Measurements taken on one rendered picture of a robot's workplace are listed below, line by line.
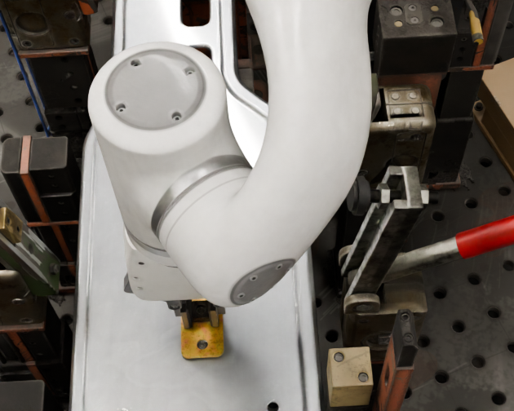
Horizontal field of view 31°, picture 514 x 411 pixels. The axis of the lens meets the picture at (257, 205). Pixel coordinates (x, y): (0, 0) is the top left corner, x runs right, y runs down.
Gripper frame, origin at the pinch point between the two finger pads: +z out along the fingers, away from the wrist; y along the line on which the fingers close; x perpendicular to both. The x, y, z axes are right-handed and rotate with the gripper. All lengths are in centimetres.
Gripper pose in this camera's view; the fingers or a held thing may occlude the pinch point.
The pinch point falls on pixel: (199, 303)
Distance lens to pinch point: 83.8
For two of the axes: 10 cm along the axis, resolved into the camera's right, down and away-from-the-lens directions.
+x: 0.5, 8.7, -5.0
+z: 0.3, 5.0, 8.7
